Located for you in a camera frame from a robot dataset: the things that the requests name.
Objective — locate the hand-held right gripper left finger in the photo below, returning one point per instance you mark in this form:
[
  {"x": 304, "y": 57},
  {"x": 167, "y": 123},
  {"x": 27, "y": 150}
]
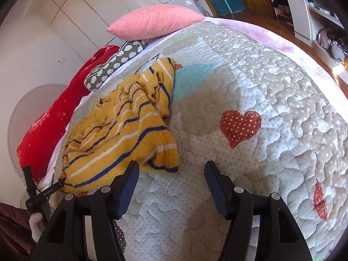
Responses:
[{"x": 127, "y": 187}]

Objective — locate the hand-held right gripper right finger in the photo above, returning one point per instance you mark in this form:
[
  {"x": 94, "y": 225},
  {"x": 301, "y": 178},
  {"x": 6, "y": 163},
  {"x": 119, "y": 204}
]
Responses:
[{"x": 217, "y": 187}]

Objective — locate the yellow striped knit sweater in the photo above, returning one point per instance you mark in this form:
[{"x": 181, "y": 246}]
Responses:
[{"x": 122, "y": 130}]

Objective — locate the person's left forearm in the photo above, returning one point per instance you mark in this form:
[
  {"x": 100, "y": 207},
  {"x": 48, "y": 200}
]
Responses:
[{"x": 13, "y": 228}]

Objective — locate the open shelf with clothes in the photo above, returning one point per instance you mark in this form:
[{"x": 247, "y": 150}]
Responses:
[{"x": 280, "y": 0}]

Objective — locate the person's left hand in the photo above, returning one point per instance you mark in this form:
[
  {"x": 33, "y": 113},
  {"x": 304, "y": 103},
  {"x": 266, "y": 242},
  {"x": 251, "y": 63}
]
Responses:
[{"x": 36, "y": 225}]

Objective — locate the patchwork quilted bedspread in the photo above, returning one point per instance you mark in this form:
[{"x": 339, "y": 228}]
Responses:
[{"x": 244, "y": 168}]

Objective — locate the red floral blanket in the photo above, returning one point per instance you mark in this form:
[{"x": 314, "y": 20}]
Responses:
[{"x": 54, "y": 119}]

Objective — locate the white standing fan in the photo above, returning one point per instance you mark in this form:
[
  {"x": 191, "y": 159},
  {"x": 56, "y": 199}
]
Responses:
[{"x": 30, "y": 106}]

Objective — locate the green patterned pillow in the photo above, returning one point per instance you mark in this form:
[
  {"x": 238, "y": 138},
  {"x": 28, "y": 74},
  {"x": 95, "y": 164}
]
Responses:
[{"x": 114, "y": 62}]

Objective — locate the pink pillow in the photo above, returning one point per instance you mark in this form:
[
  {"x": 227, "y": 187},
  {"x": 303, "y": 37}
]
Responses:
[{"x": 155, "y": 21}]

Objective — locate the yellow container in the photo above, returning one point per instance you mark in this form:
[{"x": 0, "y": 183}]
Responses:
[{"x": 345, "y": 65}]

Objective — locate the grey patterned cloth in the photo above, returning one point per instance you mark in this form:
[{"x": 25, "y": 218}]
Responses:
[{"x": 204, "y": 8}]

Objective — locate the pink bag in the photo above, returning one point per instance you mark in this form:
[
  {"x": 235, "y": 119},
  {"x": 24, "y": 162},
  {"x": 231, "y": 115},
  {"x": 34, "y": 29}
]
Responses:
[{"x": 324, "y": 38}]

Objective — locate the white glossy wardrobe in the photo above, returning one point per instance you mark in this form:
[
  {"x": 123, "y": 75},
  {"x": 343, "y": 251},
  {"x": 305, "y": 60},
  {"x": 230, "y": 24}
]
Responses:
[{"x": 108, "y": 0}]

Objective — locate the white desk shelf unit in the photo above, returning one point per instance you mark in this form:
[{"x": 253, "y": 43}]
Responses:
[{"x": 299, "y": 11}]

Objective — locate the white wall socket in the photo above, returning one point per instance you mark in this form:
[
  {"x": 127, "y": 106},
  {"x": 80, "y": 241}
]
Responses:
[{"x": 62, "y": 61}]

